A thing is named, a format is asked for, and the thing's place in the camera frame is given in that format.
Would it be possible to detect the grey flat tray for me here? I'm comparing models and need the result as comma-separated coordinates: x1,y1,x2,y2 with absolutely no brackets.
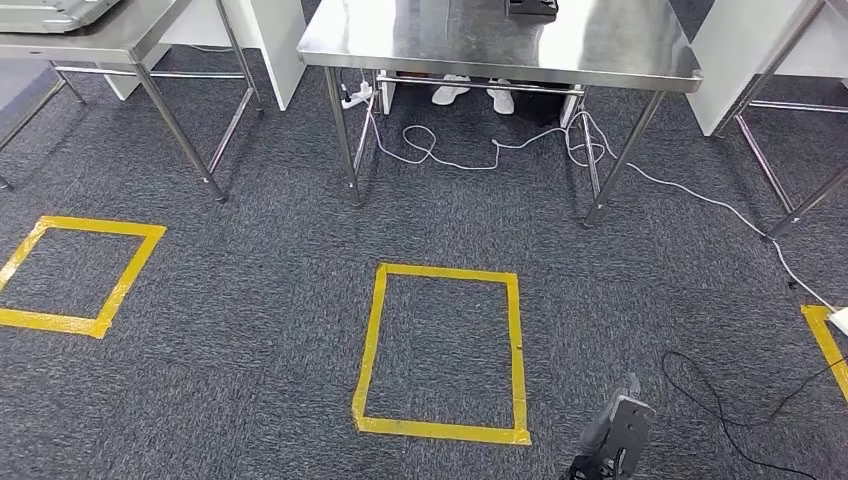
0,0,125,34

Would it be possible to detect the steel workbench table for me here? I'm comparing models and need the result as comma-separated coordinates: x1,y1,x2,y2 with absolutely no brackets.
296,0,705,228

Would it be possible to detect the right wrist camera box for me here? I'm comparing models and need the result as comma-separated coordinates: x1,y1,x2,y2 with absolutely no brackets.
599,395,657,480

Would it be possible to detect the black floor cable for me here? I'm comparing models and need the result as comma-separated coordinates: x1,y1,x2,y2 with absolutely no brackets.
661,351,848,480

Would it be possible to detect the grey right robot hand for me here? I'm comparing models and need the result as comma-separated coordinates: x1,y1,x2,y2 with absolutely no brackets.
577,372,643,460

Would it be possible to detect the yellow floor tape outline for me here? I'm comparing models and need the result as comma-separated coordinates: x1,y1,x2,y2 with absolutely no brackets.
0,215,168,340
800,304,848,404
351,262,533,447

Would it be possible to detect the person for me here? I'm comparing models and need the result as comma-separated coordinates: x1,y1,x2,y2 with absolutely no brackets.
430,72,571,127

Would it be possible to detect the white floor cable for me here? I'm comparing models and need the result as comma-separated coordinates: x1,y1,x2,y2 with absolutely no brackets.
364,86,839,313

